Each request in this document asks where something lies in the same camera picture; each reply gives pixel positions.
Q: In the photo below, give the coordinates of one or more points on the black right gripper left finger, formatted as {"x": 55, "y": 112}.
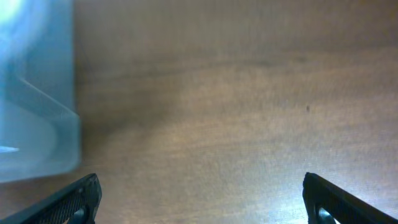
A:
{"x": 76, "y": 203}

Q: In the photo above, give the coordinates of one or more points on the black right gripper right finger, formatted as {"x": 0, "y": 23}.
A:
{"x": 327, "y": 203}

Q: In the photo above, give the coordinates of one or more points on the clear plastic storage container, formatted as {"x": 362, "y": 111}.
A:
{"x": 40, "y": 129}

